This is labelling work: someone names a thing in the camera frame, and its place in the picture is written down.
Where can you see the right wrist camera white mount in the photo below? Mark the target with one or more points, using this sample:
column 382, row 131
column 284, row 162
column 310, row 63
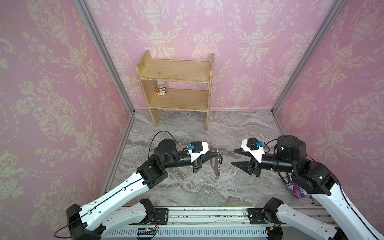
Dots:
column 254, row 147

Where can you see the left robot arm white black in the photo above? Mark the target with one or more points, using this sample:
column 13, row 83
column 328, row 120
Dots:
column 98, row 218

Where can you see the wooden two-tier shelf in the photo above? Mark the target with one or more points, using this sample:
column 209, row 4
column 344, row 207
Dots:
column 150, row 71

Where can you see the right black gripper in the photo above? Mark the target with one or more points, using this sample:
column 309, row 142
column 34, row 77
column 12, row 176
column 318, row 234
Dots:
column 257, row 165

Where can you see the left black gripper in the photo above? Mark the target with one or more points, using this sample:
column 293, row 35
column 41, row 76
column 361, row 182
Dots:
column 197, row 163

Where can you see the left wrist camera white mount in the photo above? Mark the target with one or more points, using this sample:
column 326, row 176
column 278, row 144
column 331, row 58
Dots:
column 196, row 149

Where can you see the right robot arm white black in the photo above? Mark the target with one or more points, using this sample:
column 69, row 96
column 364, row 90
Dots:
column 290, row 157

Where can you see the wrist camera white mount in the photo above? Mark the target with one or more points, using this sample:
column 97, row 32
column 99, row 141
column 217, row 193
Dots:
column 196, row 149
column 254, row 147

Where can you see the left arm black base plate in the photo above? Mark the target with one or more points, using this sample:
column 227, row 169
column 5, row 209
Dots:
column 160, row 216

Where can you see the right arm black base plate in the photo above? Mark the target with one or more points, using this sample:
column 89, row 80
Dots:
column 257, row 216

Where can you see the silver metal key holder plate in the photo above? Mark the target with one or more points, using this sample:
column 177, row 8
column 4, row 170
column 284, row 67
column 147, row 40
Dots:
column 216, row 162

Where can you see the aluminium front rail frame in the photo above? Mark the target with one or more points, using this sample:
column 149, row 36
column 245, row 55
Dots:
column 191, row 223

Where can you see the purple snack packet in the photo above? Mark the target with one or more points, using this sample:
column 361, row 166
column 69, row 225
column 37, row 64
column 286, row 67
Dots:
column 297, row 191

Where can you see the white jar red label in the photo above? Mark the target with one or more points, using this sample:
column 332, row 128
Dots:
column 161, row 88

